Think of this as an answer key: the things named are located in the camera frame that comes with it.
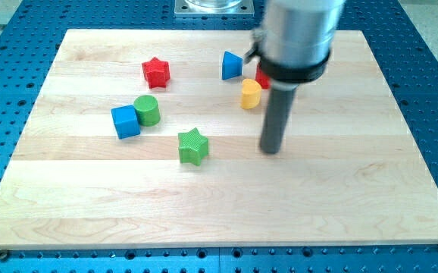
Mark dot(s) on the yellow heart block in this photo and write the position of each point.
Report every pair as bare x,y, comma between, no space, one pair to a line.
250,94

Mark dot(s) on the wooden board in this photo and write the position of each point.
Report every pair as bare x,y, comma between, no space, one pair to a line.
349,171

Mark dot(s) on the grey pusher rod tool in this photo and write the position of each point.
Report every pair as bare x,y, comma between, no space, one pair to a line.
277,113

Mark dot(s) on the silver robot arm cylinder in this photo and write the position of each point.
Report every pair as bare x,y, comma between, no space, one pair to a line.
298,33

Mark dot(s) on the green cylinder block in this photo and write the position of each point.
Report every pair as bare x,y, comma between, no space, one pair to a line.
147,110

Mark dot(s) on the blue cube block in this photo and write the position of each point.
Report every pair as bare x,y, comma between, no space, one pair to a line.
125,121

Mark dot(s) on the green star block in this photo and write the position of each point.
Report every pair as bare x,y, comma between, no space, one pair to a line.
193,147

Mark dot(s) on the blue perforated metal table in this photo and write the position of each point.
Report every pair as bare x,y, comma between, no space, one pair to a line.
31,39

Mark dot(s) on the blue triangle block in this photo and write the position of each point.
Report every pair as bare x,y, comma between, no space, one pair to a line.
231,66

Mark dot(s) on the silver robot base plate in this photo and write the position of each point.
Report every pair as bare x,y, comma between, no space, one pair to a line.
213,7

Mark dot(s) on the red star block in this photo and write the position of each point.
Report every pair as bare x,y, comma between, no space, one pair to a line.
156,72

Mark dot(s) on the red block behind rod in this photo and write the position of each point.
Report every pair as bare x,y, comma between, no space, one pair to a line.
262,78

